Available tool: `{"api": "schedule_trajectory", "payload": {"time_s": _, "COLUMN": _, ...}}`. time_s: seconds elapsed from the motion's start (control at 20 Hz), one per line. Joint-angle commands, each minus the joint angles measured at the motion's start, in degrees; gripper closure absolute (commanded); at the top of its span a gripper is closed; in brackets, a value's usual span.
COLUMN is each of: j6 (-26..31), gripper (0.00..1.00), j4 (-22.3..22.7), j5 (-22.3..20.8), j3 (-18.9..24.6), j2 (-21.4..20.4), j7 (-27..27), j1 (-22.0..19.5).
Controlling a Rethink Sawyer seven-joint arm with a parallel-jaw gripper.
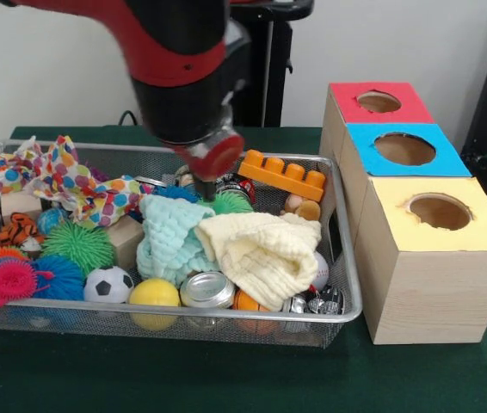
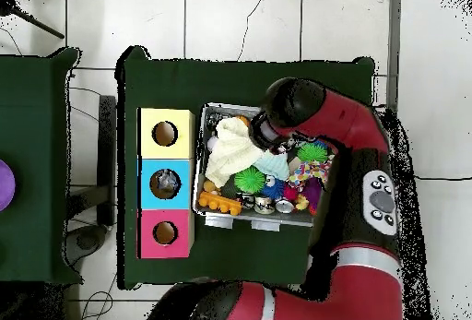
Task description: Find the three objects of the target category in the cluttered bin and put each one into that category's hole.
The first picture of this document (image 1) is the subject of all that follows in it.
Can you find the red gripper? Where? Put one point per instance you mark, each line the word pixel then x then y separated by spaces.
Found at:
pixel 218 157

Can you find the mint green cloth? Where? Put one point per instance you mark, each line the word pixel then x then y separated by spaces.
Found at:
pixel 170 241

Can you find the orange rubber toy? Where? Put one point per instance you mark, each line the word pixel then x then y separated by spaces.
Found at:
pixel 282 175

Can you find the cream yellow cloth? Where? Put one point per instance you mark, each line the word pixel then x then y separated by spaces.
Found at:
pixel 265 254

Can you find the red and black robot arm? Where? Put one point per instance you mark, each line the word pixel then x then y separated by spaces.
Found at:
pixel 175 52

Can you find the clear mesh bin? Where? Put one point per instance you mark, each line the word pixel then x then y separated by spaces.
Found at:
pixel 295 331

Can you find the wooden box with three holes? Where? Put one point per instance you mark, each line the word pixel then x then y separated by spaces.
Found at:
pixel 433 275

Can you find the silver can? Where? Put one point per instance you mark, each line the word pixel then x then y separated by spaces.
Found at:
pixel 207 290

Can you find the yellow ball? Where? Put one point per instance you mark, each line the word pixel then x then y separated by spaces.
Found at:
pixel 154 294

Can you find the small soccer ball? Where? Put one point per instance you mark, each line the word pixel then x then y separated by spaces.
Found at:
pixel 108 285

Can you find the green spiky ball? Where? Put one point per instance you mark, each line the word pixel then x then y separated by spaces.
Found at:
pixel 78 248

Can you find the polka dot cloth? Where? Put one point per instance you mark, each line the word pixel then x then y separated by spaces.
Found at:
pixel 63 181

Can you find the blue spiky ball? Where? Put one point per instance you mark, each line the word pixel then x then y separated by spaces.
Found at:
pixel 64 280

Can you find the pink spiky ball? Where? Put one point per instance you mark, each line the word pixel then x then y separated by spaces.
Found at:
pixel 11 280

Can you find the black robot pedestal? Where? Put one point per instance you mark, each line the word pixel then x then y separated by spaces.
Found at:
pixel 278 69

